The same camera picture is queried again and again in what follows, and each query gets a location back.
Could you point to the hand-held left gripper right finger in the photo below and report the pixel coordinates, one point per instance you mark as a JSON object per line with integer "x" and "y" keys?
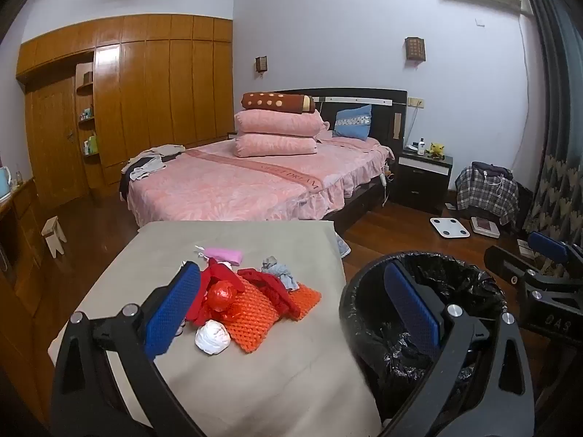
{"x": 410, "y": 305}

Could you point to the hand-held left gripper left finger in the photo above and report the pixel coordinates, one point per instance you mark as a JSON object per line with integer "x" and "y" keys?
{"x": 175, "y": 309}

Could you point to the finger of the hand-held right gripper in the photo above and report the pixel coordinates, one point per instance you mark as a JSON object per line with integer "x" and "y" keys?
{"x": 501, "y": 259}
{"x": 549, "y": 246}

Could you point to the white paper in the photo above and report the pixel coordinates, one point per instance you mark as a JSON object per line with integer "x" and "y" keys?
{"x": 212, "y": 337}

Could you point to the red cloth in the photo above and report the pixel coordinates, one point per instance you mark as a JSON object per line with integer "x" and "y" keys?
{"x": 218, "y": 275}

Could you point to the black trash bin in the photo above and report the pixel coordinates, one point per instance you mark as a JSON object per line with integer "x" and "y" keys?
{"x": 355, "y": 291}

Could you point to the orange knitted mat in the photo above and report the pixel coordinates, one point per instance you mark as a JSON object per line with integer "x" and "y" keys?
{"x": 255, "y": 323}

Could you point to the grey sock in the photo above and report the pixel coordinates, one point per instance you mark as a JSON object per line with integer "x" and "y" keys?
{"x": 282, "y": 275}

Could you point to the brown bathroom scale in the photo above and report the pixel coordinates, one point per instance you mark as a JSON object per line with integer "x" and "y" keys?
{"x": 485, "y": 226}

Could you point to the red foil ball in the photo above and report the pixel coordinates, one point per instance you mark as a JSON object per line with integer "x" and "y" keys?
{"x": 223, "y": 298}

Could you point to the white bathroom scale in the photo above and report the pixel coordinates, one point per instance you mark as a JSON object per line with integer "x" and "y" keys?
{"x": 450, "y": 227}

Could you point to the plaid bag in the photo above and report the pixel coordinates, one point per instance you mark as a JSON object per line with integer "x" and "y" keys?
{"x": 483, "y": 191}

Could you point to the pink face mask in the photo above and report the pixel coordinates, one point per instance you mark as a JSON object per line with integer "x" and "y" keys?
{"x": 223, "y": 255}

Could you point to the dark red net bag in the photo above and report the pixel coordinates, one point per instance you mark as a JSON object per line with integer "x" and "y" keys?
{"x": 273, "y": 289}

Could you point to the dark patterned curtain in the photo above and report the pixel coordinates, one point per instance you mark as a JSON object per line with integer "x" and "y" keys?
{"x": 560, "y": 145}

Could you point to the black white nightstand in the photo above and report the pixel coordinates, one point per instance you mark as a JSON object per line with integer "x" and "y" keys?
{"x": 421, "y": 182}

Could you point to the yellow plush toy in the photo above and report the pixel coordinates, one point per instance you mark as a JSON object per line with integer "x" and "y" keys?
{"x": 436, "y": 150}

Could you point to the black garment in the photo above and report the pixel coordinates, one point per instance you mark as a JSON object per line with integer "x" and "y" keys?
{"x": 125, "y": 184}

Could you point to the white bottle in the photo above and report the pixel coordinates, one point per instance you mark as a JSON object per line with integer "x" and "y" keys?
{"x": 421, "y": 147}

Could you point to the small wooden stool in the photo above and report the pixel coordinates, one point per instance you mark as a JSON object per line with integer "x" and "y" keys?
{"x": 53, "y": 232}

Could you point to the pink bed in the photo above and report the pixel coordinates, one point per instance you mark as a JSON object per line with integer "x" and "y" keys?
{"x": 237, "y": 177}

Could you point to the white grey garment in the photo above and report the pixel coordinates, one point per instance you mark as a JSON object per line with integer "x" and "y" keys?
{"x": 145, "y": 166}

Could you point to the beige garment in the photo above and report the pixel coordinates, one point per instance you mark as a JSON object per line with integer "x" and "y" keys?
{"x": 171, "y": 151}

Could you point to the wooden sideboard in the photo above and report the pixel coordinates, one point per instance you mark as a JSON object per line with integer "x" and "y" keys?
{"x": 22, "y": 259}

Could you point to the blue cushion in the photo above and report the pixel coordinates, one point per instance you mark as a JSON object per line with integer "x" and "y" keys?
{"x": 353, "y": 123}

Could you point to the pink pillow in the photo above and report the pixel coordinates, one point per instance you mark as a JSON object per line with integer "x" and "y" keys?
{"x": 273, "y": 145}
{"x": 278, "y": 123}

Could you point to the light blue kettle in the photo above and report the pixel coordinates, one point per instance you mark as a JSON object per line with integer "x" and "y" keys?
{"x": 5, "y": 184}

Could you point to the small shelf items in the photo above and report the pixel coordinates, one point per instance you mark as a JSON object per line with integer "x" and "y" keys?
{"x": 86, "y": 114}

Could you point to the wooden wardrobe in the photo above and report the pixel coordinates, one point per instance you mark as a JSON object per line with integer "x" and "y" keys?
{"x": 159, "y": 91}

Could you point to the brown dotted pillow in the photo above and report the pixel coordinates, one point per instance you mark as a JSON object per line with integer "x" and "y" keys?
{"x": 273, "y": 101}

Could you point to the wall outlet panel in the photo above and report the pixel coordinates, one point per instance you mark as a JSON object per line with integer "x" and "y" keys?
{"x": 415, "y": 102}

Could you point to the black bed frame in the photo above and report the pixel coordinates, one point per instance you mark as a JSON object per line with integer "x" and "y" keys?
{"x": 364, "y": 98}

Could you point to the large wooden wall lamp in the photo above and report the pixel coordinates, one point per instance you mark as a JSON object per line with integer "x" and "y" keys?
{"x": 415, "y": 48}

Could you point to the small wooden wall lamp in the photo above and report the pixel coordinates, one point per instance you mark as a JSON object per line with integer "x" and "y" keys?
{"x": 261, "y": 63}

